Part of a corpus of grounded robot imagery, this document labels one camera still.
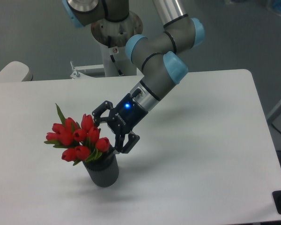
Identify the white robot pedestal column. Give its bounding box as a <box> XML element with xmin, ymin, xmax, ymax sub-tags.
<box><xmin>91</xmin><ymin>11</ymin><xmax>143</xmax><ymax>73</ymax></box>

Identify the dark grey ribbed vase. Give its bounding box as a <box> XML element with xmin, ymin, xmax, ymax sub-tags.
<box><xmin>83</xmin><ymin>145</ymin><xmax>119</xmax><ymax>188</ymax></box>

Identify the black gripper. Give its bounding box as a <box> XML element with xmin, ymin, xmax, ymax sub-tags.
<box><xmin>92</xmin><ymin>93</ymin><xmax>148</xmax><ymax>154</ymax></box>

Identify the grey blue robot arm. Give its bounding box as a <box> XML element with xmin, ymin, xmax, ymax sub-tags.
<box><xmin>63</xmin><ymin>0</ymin><xmax>205</xmax><ymax>155</ymax></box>

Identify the black pedestal cable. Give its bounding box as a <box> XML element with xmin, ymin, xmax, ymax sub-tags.
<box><xmin>110</xmin><ymin>54</ymin><xmax>124</xmax><ymax>77</ymax></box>

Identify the red tulip bouquet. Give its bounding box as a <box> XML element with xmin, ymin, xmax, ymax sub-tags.
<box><xmin>44</xmin><ymin>105</ymin><xmax>111</xmax><ymax>165</ymax></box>

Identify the white pedestal base frame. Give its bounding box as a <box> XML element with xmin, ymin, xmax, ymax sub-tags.
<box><xmin>69</xmin><ymin>60</ymin><xmax>139</xmax><ymax>80</ymax></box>

